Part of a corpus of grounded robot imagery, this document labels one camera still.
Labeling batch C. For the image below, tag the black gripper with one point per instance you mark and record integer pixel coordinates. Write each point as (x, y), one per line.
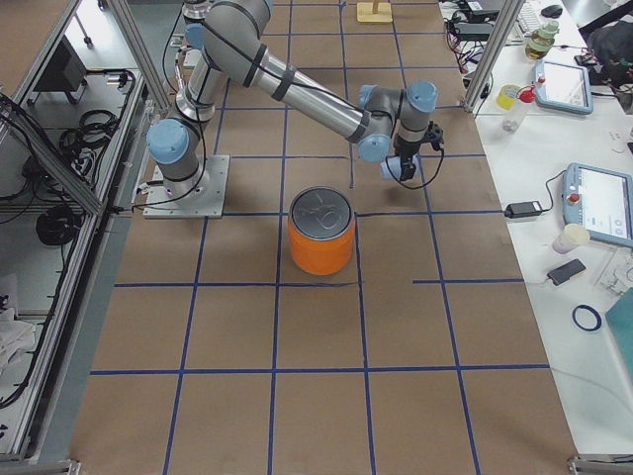
(406, 151)

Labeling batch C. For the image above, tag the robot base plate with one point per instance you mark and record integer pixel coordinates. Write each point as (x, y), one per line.
(201, 196)

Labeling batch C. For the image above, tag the green glass jar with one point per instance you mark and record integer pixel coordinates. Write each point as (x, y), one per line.
(541, 40)

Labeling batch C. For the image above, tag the teach pendant near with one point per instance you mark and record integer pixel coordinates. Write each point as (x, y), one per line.
(599, 200)

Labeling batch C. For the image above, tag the wooden mug tree stand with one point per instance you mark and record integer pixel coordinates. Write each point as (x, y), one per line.
(374, 12)

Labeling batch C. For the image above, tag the light blue cup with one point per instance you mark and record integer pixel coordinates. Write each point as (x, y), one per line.
(390, 168)

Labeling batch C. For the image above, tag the black smartphone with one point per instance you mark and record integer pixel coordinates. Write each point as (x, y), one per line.
(565, 272)

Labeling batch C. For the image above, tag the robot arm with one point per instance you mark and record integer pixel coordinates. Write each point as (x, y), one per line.
(387, 125)

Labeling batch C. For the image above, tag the black power adapter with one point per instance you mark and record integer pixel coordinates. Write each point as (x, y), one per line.
(520, 210)

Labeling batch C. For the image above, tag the teach pendant far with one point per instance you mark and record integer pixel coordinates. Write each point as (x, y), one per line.
(562, 87)

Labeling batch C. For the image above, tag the teach pendant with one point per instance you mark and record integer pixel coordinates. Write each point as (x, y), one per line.
(562, 87)
(599, 200)

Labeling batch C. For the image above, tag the white paper cup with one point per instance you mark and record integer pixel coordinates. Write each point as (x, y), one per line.
(571, 237)

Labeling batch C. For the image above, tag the aluminium frame post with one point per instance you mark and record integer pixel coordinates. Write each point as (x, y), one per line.
(505, 20)

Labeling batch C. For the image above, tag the orange can container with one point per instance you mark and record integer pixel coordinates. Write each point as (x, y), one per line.
(321, 227)

